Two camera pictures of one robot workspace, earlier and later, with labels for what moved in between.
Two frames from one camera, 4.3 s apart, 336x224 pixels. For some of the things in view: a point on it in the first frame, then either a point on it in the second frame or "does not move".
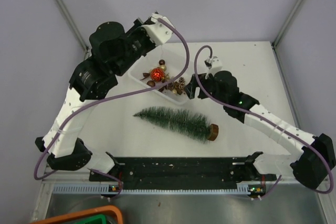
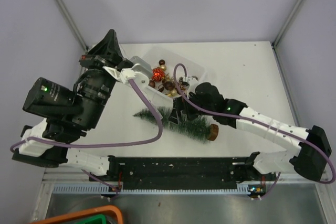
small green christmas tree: (192, 124) does not move
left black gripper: (138, 28) → (107, 53)
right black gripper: (191, 87) → (178, 103)
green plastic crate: (100, 219) does not move
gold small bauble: (164, 67) does not move
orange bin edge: (86, 213) does not move
